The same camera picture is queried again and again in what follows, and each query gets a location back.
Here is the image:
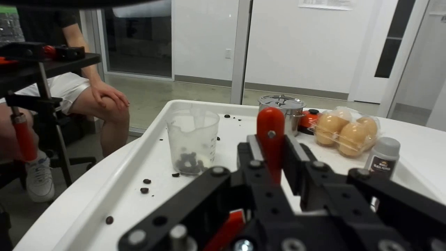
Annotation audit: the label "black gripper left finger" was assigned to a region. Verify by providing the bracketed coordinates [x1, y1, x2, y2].
[117, 133, 298, 251]

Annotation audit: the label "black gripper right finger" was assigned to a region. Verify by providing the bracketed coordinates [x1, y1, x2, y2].
[283, 136, 446, 234]

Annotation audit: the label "red-handled steel spoon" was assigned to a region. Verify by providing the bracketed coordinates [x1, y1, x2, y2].
[255, 106, 287, 188]

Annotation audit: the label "person forearm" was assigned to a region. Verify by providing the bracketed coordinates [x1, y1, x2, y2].
[60, 22, 101, 89]

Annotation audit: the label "person bare hand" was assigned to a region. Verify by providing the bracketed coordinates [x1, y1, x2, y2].
[87, 82, 131, 113]

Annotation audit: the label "clear pack of eggs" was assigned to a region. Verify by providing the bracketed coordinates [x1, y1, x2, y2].
[313, 106, 380, 160]

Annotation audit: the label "small orange container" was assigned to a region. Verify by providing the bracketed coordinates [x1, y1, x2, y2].
[296, 107, 322, 136]

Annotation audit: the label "few dark coffee beans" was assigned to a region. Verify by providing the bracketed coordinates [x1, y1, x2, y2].
[174, 149, 206, 177]

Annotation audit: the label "white shaker bottle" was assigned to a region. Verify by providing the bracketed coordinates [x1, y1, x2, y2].
[362, 135, 402, 181]

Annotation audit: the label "clear plastic measuring cup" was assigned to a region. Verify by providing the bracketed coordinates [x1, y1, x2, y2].
[164, 107, 221, 177]

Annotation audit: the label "white plastic tray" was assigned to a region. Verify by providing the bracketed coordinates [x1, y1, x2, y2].
[12, 97, 446, 251]

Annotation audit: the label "white door with window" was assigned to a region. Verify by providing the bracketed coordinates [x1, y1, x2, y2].
[347, 0, 430, 106]

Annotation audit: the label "seated person body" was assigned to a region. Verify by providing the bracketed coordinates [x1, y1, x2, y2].
[0, 4, 132, 161]

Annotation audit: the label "white sneaker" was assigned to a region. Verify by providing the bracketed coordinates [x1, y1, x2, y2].
[23, 149, 57, 203]

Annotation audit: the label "red clamp handle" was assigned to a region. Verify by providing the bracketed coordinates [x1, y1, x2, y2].
[11, 110, 39, 163]

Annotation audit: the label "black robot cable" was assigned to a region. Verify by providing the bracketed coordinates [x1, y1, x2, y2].
[0, 0, 158, 8]

